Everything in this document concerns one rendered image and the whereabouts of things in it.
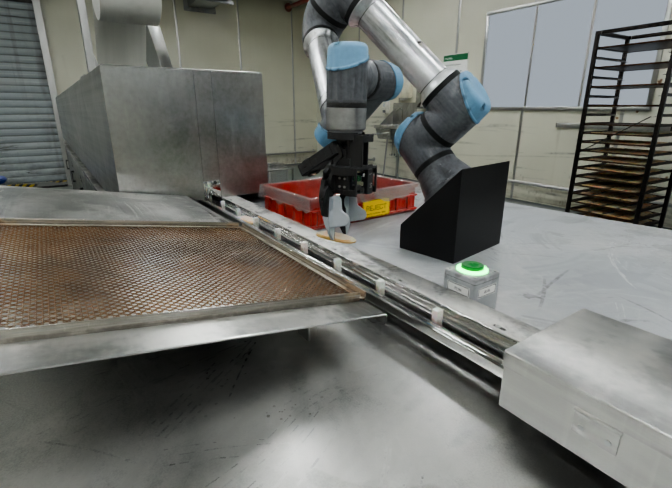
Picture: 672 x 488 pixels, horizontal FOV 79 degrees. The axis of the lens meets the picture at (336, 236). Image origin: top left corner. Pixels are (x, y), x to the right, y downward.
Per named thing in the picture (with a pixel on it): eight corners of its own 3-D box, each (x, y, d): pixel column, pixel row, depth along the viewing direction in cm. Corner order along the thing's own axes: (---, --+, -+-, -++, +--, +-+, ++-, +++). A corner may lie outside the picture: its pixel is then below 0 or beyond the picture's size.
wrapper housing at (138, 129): (274, 201, 165) (268, 72, 150) (123, 221, 135) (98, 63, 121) (115, 138, 511) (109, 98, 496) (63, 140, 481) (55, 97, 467)
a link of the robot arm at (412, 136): (428, 177, 118) (404, 141, 122) (464, 145, 110) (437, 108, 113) (406, 178, 109) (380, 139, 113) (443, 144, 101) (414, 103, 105)
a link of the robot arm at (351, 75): (380, 44, 74) (352, 38, 68) (377, 107, 77) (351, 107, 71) (345, 47, 79) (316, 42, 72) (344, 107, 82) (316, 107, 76)
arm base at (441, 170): (455, 202, 117) (436, 175, 120) (490, 170, 105) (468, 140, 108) (418, 215, 109) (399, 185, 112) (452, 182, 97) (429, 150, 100)
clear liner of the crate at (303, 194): (421, 209, 149) (422, 182, 146) (308, 231, 122) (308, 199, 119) (362, 194, 175) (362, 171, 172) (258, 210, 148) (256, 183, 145)
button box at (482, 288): (497, 326, 77) (504, 271, 73) (469, 339, 72) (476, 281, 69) (461, 309, 83) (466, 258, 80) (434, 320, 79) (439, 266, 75)
